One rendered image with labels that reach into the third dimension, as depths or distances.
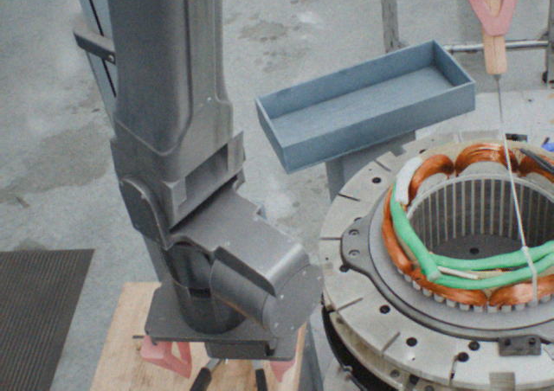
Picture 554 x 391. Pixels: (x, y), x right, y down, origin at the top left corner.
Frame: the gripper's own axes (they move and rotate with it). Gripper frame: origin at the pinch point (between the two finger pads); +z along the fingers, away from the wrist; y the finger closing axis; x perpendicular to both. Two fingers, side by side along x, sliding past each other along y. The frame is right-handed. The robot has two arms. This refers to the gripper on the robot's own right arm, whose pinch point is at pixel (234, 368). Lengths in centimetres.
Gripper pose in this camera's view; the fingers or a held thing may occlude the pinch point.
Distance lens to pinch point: 78.6
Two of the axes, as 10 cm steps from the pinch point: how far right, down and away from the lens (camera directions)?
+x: 1.2, -7.0, 7.0
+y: 9.9, 0.0, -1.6
